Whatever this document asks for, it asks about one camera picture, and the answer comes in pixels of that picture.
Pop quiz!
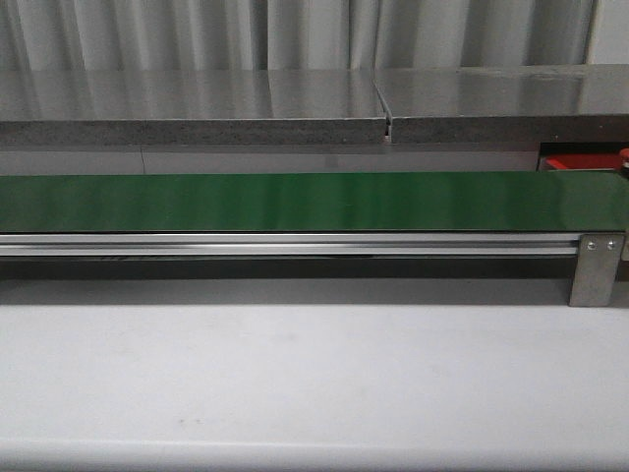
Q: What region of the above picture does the red mushroom push button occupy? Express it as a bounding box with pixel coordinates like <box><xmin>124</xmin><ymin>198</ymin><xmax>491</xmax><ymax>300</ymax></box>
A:
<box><xmin>619</xmin><ymin>147</ymin><xmax>629</xmax><ymax>179</ymax></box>

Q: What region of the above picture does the left grey stone slab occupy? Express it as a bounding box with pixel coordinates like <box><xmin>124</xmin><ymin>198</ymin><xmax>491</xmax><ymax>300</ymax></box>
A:
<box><xmin>1</xmin><ymin>70</ymin><xmax>387</xmax><ymax>148</ymax></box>

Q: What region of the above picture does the grey stone slab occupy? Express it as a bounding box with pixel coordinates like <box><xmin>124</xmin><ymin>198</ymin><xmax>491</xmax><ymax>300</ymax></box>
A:
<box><xmin>374</xmin><ymin>64</ymin><xmax>628</xmax><ymax>145</ymax></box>
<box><xmin>1</xmin><ymin>70</ymin><xmax>387</xmax><ymax>148</ymax></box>

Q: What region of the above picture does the green conveyor belt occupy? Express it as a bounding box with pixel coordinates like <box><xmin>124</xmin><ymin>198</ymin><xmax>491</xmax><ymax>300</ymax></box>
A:
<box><xmin>1</xmin><ymin>171</ymin><xmax>628</xmax><ymax>233</ymax></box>

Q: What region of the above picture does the right grey stone slab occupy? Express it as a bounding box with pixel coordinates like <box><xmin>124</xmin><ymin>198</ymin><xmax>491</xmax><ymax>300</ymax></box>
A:
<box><xmin>374</xmin><ymin>64</ymin><xmax>628</xmax><ymax>145</ymax></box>

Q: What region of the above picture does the red plastic tray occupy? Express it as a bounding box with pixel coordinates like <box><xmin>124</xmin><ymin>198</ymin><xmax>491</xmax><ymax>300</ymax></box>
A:
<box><xmin>543</xmin><ymin>153</ymin><xmax>623</xmax><ymax>171</ymax></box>

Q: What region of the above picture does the grey pleated curtain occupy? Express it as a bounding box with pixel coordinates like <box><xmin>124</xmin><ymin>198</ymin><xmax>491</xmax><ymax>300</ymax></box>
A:
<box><xmin>1</xmin><ymin>1</ymin><xmax>597</xmax><ymax>71</ymax></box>

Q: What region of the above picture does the aluminium conveyor side rail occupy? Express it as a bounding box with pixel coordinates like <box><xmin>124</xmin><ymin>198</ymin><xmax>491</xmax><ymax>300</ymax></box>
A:
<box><xmin>1</xmin><ymin>232</ymin><xmax>581</xmax><ymax>258</ymax></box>

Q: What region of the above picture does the steel conveyor support bracket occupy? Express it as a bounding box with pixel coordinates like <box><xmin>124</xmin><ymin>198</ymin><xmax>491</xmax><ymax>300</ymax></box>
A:
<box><xmin>569</xmin><ymin>233</ymin><xmax>625</xmax><ymax>308</ymax></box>

